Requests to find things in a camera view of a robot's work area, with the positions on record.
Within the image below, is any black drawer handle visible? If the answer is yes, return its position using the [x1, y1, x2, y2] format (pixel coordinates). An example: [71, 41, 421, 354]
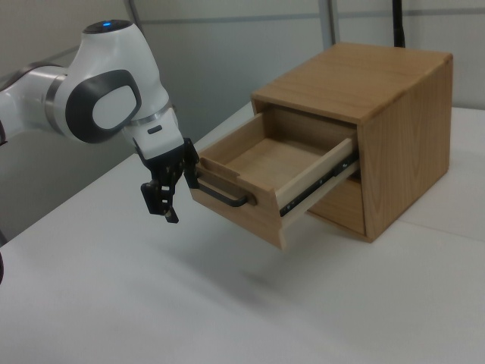
[195, 177, 258, 209]

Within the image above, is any wooden drawer with handle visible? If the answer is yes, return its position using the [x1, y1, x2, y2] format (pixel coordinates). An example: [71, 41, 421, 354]
[188, 104, 359, 251]

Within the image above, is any wooden drawer without handle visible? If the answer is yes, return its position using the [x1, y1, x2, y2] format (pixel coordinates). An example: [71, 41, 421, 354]
[305, 176, 367, 234]

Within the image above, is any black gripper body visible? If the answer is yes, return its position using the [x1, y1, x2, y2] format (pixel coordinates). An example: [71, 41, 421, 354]
[132, 138, 187, 187]

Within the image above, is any black stand pole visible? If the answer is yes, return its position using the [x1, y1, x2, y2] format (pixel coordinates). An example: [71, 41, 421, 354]
[391, 0, 409, 49]

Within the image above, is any wooden cabinet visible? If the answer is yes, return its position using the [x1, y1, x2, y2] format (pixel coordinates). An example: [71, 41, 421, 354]
[250, 42, 455, 243]

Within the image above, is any grey partition post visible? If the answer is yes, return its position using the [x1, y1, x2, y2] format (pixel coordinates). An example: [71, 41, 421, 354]
[126, 0, 145, 30]
[324, 0, 341, 49]

